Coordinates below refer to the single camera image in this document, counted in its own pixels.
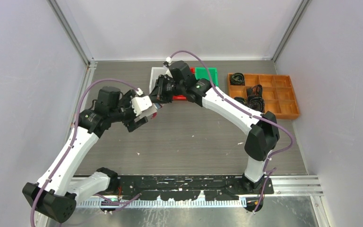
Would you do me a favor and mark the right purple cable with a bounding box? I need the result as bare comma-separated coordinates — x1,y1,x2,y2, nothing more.
165,50,295,214

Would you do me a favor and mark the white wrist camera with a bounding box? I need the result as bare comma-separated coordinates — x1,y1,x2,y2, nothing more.
163,65,173,78
131,96,152,118

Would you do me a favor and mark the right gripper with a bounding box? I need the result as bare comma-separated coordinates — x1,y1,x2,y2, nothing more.
149,75,185,104

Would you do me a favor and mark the red plastic bin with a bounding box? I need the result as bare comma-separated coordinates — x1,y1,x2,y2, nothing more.
173,67,195,101

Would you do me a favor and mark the purple cable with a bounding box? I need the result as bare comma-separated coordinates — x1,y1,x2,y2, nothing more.
165,50,295,214
29,78,145,227

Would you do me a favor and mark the orange compartment tray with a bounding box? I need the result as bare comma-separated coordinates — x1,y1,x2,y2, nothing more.
226,73,300,120

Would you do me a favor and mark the rolled black belt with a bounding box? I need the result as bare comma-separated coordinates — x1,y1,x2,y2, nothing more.
247,96,265,113
246,84,263,98
229,72,245,86
234,96,248,106

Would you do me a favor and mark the rolled black belt lower right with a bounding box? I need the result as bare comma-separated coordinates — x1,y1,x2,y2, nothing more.
247,96,265,113

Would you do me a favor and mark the red card holder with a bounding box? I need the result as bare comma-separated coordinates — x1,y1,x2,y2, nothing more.
142,103,163,119

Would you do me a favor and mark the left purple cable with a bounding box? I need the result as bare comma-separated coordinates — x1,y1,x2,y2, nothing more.
29,78,145,227

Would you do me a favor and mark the rolled black belt top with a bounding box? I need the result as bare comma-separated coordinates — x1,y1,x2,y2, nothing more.
229,72,245,86

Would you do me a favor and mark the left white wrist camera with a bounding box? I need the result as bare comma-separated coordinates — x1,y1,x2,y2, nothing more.
131,96,152,118

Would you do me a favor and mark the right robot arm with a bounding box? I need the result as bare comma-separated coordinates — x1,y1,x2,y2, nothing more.
149,61,280,194

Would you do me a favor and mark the green plastic bin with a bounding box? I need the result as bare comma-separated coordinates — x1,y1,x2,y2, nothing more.
195,67,219,86

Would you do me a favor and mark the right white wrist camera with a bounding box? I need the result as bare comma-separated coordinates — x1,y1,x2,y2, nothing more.
163,65,173,78

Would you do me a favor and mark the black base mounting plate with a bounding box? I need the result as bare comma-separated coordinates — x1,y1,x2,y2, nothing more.
100,175,274,201

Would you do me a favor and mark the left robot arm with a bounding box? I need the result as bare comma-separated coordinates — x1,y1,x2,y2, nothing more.
22,86,158,223

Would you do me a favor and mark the rolled black belt middle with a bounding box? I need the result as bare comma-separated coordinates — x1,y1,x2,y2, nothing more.
246,84,263,98

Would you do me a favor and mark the rolled black belt lower left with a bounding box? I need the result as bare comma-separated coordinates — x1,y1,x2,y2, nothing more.
234,96,248,106

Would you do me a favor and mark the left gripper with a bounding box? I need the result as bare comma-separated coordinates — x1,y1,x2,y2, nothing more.
109,91,147,131

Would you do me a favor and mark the white plastic bin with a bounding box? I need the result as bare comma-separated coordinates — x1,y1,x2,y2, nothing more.
149,67,165,94

